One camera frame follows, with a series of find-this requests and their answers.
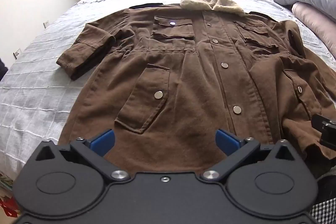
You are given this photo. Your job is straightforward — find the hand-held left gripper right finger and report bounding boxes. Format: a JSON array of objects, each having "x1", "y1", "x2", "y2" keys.
[{"x1": 201, "y1": 129, "x2": 299, "y2": 183}]

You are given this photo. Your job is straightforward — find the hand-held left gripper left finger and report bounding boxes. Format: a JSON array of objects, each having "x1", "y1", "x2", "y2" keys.
[{"x1": 34, "y1": 129, "x2": 131, "y2": 183}]

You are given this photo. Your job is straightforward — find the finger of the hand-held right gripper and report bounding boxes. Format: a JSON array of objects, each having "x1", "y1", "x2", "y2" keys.
[{"x1": 311, "y1": 114, "x2": 336, "y2": 154}]

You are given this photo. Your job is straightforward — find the brown jacket with fleece collar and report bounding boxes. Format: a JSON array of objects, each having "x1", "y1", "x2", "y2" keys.
[{"x1": 56, "y1": 0, "x2": 336, "y2": 179}]

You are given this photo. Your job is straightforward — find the black white checkered cloth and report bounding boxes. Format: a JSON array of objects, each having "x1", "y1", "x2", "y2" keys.
[{"x1": 310, "y1": 198, "x2": 336, "y2": 224}]

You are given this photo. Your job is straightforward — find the bed with grey bedspread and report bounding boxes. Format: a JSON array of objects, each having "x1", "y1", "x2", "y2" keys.
[{"x1": 0, "y1": 0, "x2": 336, "y2": 182}]

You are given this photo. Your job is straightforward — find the colourful printed cloth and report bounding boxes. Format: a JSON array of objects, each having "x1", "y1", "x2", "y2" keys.
[{"x1": 0, "y1": 172, "x2": 21, "y2": 218}]

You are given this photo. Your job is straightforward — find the pink pillow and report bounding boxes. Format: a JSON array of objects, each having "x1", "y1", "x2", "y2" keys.
[{"x1": 265, "y1": 0, "x2": 336, "y2": 57}]

